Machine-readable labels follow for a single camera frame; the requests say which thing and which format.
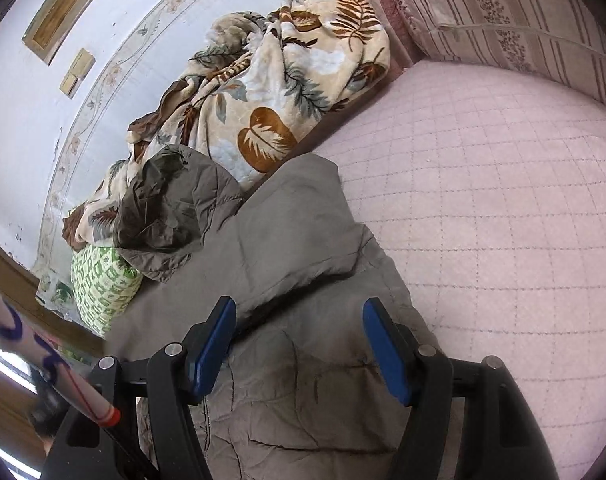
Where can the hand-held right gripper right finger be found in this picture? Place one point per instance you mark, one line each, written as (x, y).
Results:
(385, 355)

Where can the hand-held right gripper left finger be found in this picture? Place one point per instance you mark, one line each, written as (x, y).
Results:
(212, 352)

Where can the grey puffer jacket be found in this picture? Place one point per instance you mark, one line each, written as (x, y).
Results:
(293, 240)

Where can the green patterned pillow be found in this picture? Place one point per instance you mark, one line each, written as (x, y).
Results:
(103, 290)

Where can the pink quilted bed cover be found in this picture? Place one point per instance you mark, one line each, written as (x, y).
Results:
(493, 220)

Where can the white pole with blue markings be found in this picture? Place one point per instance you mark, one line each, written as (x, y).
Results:
(33, 345)

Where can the leaf print fleece blanket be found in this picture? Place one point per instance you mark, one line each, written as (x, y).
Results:
(283, 70)

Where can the striped floral cushion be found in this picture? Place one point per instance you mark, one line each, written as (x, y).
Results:
(508, 5)

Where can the wooden bed frame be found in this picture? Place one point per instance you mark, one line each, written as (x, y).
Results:
(18, 275)

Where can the large wooden wall frame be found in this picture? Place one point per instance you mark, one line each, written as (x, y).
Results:
(58, 17)

